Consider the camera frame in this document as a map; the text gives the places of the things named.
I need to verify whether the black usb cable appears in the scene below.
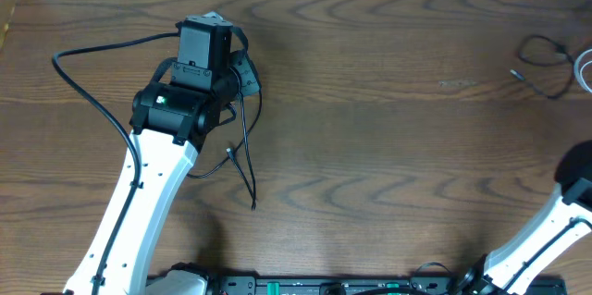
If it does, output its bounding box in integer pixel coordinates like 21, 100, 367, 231
187, 67, 264, 212

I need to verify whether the white usb cable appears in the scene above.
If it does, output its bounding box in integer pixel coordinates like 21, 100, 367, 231
573, 48, 592, 95

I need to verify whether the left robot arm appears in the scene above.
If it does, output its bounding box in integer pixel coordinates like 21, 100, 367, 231
52, 12, 261, 295

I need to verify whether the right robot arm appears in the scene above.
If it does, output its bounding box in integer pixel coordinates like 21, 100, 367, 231
450, 178, 591, 294

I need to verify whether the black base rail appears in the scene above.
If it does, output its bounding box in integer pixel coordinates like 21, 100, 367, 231
147, 262, 568, 295

